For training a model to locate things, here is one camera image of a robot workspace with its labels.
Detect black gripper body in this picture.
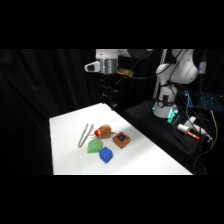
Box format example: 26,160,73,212
97,73,118,100

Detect blue cube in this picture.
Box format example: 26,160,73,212
99,146,114,164

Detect yellowish tag on wrist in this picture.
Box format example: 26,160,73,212
116,68,135,79

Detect brown toy with red tip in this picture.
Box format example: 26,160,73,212
92,123,113,139

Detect brown box with blue square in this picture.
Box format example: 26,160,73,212
112,131,132,150

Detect metal tongs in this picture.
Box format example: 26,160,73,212
77,122,95,149

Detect green wedge block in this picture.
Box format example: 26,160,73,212
87,139,105,155

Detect black robot stand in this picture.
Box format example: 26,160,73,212
122,98,205,158

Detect small green light box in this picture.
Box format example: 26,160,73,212
167,109,180,125

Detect black curtain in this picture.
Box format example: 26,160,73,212
0,49,161,176

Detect white cylinder with red tip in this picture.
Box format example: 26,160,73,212
176,123,201,141

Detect keyboard with blue lights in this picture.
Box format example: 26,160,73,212
199,93,224,113

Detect yellow cable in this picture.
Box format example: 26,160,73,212
209,109,219,141

